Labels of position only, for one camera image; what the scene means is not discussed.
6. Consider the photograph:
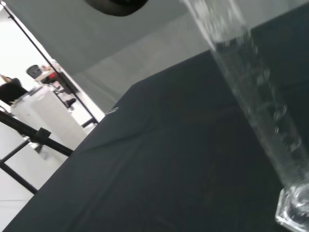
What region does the white cabinet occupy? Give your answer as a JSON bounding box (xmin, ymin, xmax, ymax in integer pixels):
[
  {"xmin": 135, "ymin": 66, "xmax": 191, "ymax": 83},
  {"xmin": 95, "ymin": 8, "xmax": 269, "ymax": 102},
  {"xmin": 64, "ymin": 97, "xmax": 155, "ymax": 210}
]
[{"xmin": 10, "ymin": 84, "xmax": 87, "ymax": 151}]

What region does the black office chair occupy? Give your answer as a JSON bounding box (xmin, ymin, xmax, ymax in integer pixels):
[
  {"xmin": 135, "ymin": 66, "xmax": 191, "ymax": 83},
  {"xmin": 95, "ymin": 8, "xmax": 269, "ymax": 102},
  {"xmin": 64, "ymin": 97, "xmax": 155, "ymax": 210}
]
[{"xmin": 25, "ymin": 64, "xmax": 44, "ymax": 80}]

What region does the black table cloth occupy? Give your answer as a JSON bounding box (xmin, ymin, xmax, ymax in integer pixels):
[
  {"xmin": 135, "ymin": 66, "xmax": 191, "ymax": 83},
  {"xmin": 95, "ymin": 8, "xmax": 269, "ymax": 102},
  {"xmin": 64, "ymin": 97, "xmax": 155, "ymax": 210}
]
[{"xmin": 1, "ymin": 1, "xmax": 309, "ymax": 232}]

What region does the black stand pole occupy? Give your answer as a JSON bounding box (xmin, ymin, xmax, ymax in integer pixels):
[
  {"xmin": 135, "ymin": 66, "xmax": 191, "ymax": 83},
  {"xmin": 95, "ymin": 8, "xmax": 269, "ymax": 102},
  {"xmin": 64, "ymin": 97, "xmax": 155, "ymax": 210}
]
[{"xmin": 2, "ymin": 2, "xmax": 99, "ymax": 128}]

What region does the person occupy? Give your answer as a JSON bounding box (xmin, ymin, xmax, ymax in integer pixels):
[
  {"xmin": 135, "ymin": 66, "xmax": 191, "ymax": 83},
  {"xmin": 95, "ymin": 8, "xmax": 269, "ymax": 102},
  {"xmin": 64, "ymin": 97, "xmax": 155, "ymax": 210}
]
[{"xmin": 0, "ymin": 73, "xmax": 29, "ymax": 106}]

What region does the black tripod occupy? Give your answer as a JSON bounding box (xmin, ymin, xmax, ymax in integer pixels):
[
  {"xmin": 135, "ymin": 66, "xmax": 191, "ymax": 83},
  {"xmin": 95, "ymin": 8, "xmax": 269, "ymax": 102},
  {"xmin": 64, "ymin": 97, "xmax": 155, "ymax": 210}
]
[{"xmin": 0, "ymin": 109, "xmax": 74, "ymax": 195}]

